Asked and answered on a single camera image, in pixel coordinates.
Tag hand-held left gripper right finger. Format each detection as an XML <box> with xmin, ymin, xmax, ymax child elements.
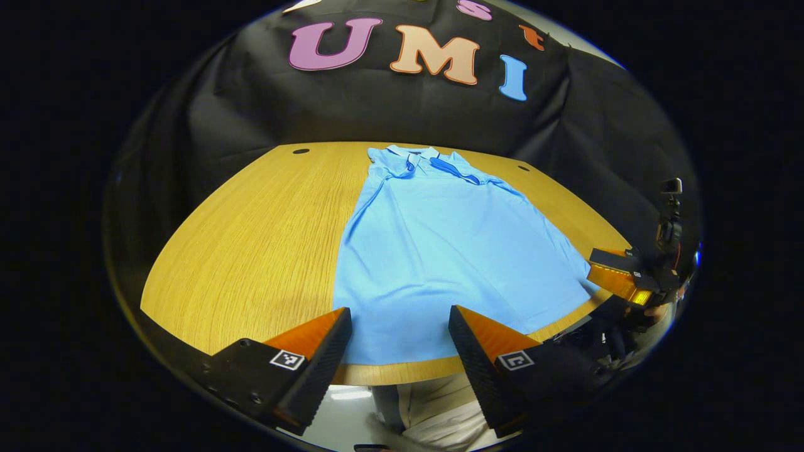
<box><xmin>448</xmin><ymin>304</ymin><xmax>619</xmax><ymax>440</ymax></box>

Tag light blue polo T-shirt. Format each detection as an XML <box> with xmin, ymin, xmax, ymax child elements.
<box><xmin>332</xmin><ymin>145</ymin><xmax>602</xmax><ymax>366</ymax></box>

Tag person's beige trousers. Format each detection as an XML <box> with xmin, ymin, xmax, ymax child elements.
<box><xmin>371</xmin><ymin>372</ymin><xmax>525</xmax><ymax>452</ymax></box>

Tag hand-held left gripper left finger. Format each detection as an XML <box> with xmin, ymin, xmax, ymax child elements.
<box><xmin>198</xmin><ymin>306</ymin><xmax>353</xmax><ymax>437</ymax></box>

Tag black backdrop cloth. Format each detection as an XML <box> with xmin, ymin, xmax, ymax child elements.
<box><xmin>104</xmin><ymin>0</ymin><xmax>701</xmax><ymax>296</ymax></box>

